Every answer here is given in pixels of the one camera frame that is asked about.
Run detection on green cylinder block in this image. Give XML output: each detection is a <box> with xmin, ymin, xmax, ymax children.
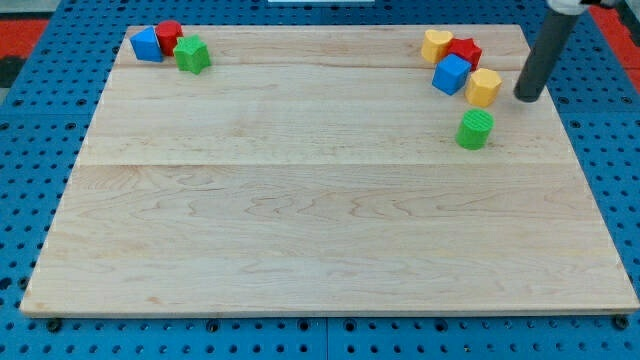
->
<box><xmin>455</xmin><ymin>109</ymin><xmax>494</xmax><ymax>150</ymax></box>

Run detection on yellow hexagon block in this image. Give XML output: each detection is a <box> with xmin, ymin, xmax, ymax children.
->
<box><xmin>465</xmin><ymin>68</ymin><xmax>503</xmax><ymax>107</ymax></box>

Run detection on wooden board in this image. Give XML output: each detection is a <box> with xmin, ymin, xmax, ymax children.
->
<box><xmin>20</xmin><ymin>25</ymin><xmax>639</xmax><ymax>318</ymax></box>

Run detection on blue cube block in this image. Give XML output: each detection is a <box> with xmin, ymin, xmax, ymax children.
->
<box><xmin>432</xmin><ymin>54</ymin><xmax>471</xmax><ymax>95</ymax></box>

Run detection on yellow heart block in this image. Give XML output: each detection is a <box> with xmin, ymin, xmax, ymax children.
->
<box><xmin>421</xmin><ymin>29</ymin><xmax>454</xmax><ymax>64</ymax></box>

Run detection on green star block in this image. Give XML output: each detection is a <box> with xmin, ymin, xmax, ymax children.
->
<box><xmin>173</xmin><ymin>35</ymin><xmax>211</xmax><ymax>74</ymax></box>

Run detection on red star block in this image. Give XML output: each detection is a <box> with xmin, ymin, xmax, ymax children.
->
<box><xmin>447</xmin><ymin>38</ymin><xmax>483</xmax><ymax>71</ymax></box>

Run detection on red cylinder block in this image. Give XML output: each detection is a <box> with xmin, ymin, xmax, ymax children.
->
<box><xmin>155</xmin><ymin>20</ymin><xmax>183</xmax><ymax>57</ymax></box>

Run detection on blue triangle block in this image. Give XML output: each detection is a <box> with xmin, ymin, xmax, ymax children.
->
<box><xmin>130</xmin><ymin>26</ymin><xmax>163</xmax><ymax>62</ymax></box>

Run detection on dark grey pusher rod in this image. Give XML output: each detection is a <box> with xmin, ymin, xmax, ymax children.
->
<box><xmin>513</xmin><ymin>0</ymin><xmax>587</xmax><ymax>103</ymax></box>

